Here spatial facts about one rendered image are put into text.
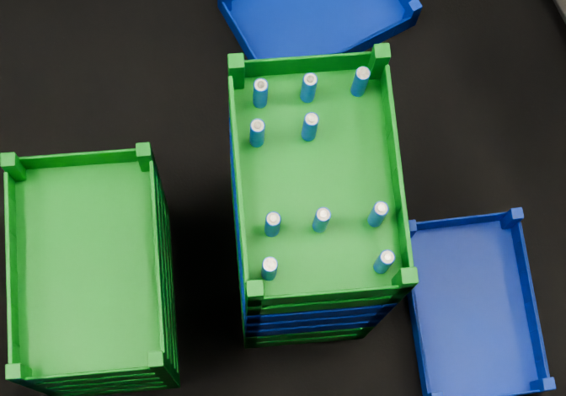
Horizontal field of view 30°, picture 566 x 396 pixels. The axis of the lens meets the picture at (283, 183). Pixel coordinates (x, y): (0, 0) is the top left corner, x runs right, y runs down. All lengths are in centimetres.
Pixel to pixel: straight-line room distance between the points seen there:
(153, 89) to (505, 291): 70
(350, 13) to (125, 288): 73
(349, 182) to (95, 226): 37
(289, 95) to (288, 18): 58
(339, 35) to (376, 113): 57
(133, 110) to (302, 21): 34
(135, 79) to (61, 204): 45
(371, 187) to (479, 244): 54
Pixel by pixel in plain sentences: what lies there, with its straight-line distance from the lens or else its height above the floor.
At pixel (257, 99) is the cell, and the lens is 132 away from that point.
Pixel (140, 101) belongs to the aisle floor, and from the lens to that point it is 188.
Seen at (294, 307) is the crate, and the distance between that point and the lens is 133.
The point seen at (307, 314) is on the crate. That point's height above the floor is 36.
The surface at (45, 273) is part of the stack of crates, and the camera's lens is 149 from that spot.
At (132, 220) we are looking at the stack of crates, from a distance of 148.
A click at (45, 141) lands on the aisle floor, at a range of 188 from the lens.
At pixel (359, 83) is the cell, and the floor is 53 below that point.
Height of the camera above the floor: 176
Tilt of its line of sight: 75 degrees down
